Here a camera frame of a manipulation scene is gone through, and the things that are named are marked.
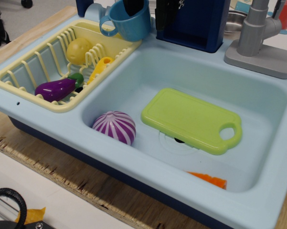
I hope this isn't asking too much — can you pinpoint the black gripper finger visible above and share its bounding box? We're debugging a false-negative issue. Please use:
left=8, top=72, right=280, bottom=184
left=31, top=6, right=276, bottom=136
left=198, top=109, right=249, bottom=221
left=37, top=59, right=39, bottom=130
left=122, top=0, right=144, bottom=16
left=155, top=0, right=180, bottom=31

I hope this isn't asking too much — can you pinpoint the blue plastic cup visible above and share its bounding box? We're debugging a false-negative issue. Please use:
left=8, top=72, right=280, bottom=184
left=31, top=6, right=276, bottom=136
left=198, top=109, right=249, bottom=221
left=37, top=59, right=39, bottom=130
left=99, top=0, right=151, bottom=42

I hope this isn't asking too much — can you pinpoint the red plastic cup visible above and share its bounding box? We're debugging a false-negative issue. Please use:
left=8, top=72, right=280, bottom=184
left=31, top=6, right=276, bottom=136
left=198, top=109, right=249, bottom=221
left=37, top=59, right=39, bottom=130
left=279, top=0, right=287, bottom=30

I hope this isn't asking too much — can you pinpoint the cream plastic drying rack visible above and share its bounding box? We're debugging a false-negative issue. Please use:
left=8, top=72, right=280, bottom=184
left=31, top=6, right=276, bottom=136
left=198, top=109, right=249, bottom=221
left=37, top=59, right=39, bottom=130
left=0, top=19, right=141, bottom=113

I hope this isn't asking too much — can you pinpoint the light blue toy sink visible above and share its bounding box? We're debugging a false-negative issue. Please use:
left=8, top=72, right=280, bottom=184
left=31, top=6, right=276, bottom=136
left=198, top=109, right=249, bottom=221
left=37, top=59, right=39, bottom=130
left=0, top=3, right=287, bottom=229

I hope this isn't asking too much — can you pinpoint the dark blue box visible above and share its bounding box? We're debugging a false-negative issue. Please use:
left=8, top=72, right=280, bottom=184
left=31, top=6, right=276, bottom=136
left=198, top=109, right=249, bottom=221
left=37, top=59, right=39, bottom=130
left=156, top=0, right=230, bottom=53

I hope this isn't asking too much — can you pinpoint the metal bowl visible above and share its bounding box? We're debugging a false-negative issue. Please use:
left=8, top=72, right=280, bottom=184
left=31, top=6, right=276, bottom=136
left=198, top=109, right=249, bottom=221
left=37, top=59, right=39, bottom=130
left=224, top=10, right=247, bottom=34

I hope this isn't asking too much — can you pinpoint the yellow toy potato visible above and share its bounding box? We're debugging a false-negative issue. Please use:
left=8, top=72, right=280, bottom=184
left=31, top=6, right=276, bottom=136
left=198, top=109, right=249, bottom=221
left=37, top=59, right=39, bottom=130
left=66, top=38, right=92, bottom=65

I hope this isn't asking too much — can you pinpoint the grey toy faucet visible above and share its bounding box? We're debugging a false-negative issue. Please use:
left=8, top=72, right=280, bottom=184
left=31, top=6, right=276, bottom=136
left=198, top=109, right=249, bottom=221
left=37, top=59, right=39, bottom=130
left=224, top=0, right=287, bottom=79

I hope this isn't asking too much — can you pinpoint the black chair wheel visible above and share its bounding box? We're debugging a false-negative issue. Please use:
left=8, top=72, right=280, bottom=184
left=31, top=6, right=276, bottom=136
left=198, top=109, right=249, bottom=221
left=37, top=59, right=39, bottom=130
left=21, top=0, right=33, bottom=9

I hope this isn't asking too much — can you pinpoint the green plastic cutting board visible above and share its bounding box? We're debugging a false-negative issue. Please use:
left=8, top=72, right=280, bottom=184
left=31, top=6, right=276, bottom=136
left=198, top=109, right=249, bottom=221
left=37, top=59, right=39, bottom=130
left=141, top=88, right=243, bottom=155

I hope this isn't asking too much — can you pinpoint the purple toy eggplant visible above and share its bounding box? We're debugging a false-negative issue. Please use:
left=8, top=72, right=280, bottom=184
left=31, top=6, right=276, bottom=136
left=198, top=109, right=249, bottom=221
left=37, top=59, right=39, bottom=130
left=35, top=73, right=84, bottom=102

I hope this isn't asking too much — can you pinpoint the purple striped toy onion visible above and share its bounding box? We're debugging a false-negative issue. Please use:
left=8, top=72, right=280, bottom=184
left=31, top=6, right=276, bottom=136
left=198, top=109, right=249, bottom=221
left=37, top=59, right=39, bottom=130
left=92, top=111, right=136, bottom=146

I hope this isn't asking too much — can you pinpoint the orange toy carrot piece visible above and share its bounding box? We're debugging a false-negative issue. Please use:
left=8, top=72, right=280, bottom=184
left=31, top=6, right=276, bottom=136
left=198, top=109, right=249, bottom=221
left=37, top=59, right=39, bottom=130
left=187, top=171, right=227, bottom=190

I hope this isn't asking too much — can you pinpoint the yellow tape piece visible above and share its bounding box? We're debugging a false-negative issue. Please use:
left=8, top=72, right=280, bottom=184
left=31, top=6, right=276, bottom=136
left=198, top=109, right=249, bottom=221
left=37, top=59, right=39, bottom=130
left=24, top=207, right=46, bottom=225

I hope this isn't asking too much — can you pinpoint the yellow toy utensil handle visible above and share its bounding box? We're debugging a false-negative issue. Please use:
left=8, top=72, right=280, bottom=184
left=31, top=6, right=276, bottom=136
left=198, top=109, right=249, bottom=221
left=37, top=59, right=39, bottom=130
left=87, top=57, right=114, bottom=85

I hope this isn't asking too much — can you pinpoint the black cable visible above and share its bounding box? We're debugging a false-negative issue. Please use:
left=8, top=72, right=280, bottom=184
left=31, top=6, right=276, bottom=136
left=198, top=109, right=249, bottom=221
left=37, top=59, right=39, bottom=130
left=0, top=187, right=28, bottom=226

